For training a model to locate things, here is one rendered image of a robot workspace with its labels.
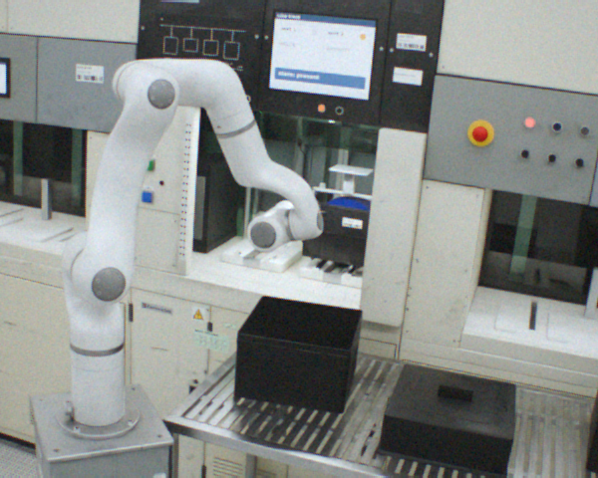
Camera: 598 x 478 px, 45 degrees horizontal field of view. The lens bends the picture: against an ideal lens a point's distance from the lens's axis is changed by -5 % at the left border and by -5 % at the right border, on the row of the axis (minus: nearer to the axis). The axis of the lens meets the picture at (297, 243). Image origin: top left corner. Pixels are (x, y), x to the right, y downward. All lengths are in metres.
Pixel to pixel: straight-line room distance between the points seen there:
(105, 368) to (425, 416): 0.70
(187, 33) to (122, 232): 0.84
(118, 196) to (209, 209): 1.02
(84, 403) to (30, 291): 1.06
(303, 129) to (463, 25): 0.85
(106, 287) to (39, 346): 1.26
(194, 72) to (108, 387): 0.70
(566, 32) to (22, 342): 2.04
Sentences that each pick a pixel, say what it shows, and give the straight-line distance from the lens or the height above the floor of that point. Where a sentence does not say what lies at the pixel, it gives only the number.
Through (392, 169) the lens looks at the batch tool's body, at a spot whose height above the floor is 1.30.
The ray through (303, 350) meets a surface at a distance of 1.77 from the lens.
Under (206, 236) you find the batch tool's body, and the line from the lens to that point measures 2.54.
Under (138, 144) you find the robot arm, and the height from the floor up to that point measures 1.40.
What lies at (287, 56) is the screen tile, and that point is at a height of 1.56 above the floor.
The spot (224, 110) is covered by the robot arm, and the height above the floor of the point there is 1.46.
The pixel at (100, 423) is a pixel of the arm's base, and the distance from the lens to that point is 1.71.
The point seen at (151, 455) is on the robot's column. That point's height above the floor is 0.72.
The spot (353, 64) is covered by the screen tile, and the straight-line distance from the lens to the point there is 2.03.
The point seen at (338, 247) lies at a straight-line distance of 2.33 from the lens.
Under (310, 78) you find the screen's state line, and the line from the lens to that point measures 2.07.
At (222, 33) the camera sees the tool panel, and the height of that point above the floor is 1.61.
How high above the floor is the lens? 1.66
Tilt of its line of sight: 17 degrees down
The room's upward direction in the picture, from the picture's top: 5 degrees clockwise
